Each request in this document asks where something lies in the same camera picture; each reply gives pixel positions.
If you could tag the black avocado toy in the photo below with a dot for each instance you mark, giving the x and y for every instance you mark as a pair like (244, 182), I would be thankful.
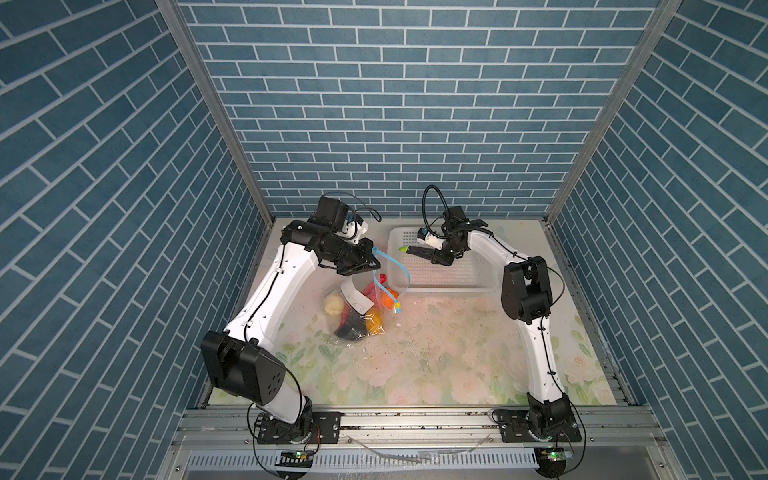
(353, 330)

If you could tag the yellow potato toy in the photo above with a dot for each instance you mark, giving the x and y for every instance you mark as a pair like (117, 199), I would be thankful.
(374, 321)

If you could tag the dark purple eggplant toy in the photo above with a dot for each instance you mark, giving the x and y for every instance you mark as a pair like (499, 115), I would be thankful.
(418, 251)

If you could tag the white plastic mesh basket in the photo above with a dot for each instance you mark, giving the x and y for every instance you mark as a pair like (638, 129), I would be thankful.
(421, 269)

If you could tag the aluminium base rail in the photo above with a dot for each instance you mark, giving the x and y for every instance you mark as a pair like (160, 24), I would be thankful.
(426, 442)

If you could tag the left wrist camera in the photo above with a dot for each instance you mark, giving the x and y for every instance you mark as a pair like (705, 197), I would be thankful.
(339, 218)

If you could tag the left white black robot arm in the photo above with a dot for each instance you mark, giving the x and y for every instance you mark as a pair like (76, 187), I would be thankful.
(240, 359)

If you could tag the cream white bun toy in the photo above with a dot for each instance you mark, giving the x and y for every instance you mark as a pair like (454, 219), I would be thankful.
(333, 305)

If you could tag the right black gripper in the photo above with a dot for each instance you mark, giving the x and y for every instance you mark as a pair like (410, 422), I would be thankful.
(441, 259)

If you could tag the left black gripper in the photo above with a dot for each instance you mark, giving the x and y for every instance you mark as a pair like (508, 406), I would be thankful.
(363, 259)

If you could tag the clear zip top bag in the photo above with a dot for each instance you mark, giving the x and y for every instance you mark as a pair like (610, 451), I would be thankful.
(355, 314)

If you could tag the orange crinkled food toy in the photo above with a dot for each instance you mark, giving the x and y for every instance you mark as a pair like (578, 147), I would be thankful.
(390, 299)

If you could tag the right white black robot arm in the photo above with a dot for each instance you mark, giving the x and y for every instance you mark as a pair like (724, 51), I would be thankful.
(527, 298)

